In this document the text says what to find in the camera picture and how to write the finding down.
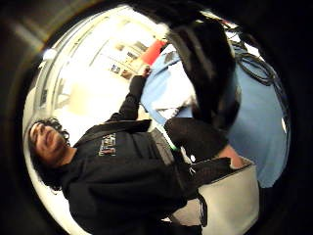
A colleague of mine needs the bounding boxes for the bundle of black cables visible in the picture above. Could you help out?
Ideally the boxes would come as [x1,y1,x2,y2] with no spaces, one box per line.
[233,30,291,131]

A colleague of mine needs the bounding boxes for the the person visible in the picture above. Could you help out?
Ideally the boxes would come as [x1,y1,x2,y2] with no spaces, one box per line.
[27,65,204,235]

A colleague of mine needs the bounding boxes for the blue table cloth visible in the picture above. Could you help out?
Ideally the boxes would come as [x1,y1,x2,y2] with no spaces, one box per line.
[140,42,291,190]

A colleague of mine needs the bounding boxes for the white door frame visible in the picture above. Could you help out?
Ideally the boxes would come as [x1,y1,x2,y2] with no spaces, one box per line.
[32,19,109,116]

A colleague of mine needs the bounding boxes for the wall notice board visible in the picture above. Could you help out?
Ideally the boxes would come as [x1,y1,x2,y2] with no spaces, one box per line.
[106,40,150,81]

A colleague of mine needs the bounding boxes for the grey fabric bag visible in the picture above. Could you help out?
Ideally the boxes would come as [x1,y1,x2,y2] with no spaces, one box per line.
[169,157,262,235]

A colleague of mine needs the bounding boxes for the red flat box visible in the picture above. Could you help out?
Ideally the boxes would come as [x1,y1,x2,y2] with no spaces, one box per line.
[140,39,168,67]

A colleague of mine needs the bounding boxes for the white paper sheets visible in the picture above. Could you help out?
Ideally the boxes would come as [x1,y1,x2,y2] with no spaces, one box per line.
[150,55,199,119]

